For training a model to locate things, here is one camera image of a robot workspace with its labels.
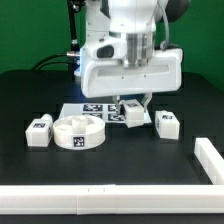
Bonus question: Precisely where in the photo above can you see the white round stool seat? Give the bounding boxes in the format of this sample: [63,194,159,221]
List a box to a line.
[53,115,105,150]

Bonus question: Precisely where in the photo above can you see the white sheet with markers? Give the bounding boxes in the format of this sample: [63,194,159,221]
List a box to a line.
[59,103,151,124]

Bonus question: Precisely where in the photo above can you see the black cables at base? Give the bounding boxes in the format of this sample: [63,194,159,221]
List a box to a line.
[31,51,81,72]

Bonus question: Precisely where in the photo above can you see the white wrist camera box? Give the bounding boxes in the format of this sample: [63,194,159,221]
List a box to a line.
[84,39,127,60]

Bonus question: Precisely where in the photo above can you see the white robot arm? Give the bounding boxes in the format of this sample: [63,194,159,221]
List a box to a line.
[76,0,191,108]

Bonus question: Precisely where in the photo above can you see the white front rail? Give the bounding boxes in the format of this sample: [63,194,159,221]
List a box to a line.
[0,185,224,215]

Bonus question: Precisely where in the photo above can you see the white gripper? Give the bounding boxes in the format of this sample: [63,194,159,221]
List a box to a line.
[81,48,183,115]

